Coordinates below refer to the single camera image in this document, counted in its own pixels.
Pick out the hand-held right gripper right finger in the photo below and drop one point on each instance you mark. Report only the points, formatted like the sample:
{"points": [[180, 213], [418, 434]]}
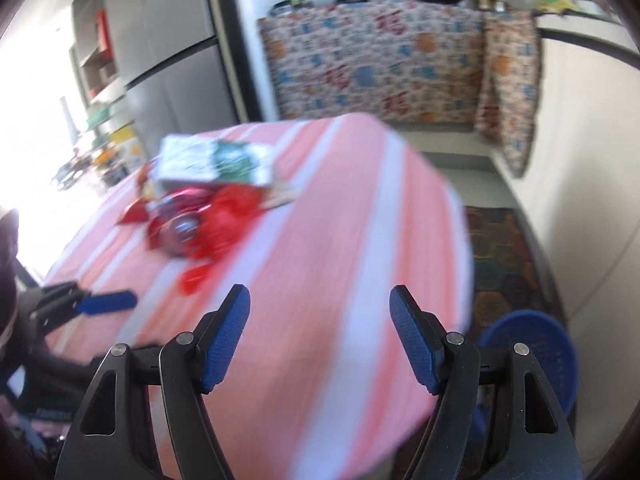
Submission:
{"points": [[415, 340]]}

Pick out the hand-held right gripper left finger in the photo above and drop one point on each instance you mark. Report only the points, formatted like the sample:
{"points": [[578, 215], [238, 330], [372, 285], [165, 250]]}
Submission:
{"points": [[227, 335]]}

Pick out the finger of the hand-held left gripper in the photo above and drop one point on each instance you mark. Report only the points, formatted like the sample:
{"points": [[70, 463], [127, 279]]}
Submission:
{"points": [[107, 302]]}

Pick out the crushed metal drink can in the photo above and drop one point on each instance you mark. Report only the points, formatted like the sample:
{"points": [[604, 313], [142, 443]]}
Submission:
{"points": [[180, 230]]}

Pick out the orange-red plastic wrapper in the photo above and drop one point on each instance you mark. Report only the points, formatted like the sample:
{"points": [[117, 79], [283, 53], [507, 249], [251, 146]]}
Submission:
{"points": [[230, 215]]}

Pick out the blue plastic basket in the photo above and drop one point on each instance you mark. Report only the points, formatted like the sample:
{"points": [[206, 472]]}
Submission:
{"points": [[545, 360]]}

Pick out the small orange-red wrapper piece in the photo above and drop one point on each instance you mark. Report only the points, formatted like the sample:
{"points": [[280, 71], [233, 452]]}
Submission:
{"points": [[195, 277]]}

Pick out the orange-red foil wrapper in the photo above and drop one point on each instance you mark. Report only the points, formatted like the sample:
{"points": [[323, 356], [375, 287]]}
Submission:
{"points": [[134, 211]]}

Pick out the colourful floor mat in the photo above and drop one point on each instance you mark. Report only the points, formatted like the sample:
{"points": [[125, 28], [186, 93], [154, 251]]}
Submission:
{"points": [[500, 260]]}

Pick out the striped tablecloth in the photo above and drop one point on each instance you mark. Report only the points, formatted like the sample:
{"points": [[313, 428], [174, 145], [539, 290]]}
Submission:
{"points": [[325, 240]]}

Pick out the white green carton box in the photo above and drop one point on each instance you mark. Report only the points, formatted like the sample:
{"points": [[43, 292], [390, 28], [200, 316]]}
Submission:
{"points": [[200, 160]]}

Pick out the open storage shelf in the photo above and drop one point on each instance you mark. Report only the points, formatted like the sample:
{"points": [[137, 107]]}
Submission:
{"points": [[92, 65]]}

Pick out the narrow printed cloth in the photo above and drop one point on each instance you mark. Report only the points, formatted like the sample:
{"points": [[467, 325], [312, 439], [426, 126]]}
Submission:
{"points": [[510, 85]]}

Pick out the grey refrigerator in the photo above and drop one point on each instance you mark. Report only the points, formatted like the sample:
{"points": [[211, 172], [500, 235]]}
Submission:
{"points": [[165, 35]]}

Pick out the large printed cloth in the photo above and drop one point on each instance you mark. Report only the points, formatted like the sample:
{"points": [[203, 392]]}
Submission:
{"points": [[360, 60]]}

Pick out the steel cooking pot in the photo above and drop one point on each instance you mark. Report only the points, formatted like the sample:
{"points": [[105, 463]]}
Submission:
{"points": [[490, 2]]}

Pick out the yellow green plastic bag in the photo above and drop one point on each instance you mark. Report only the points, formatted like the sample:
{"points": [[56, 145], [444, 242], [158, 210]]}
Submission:
{"points": [[555, 4]]}

